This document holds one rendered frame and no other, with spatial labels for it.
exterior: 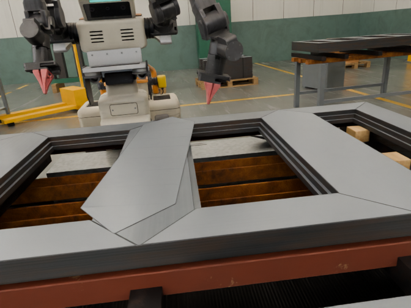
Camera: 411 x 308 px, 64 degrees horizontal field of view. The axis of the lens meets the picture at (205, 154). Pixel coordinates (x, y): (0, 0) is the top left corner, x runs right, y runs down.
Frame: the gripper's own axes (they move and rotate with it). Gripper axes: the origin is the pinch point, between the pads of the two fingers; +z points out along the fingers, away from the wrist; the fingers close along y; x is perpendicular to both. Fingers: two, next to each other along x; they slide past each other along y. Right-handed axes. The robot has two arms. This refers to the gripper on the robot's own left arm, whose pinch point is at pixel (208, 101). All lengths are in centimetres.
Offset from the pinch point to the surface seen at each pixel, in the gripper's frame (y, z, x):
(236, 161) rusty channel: 13.5, 19.1, -1.2
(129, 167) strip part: -20.9, 12.2, -31.3
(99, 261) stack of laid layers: -22, 14, -63
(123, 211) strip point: -20, 11, -52
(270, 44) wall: 329, -10, 987
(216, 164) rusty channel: 6.7, 21.2, -1.1
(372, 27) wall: 622, -119, 935
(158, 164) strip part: -14.3, 10.6, -30.9
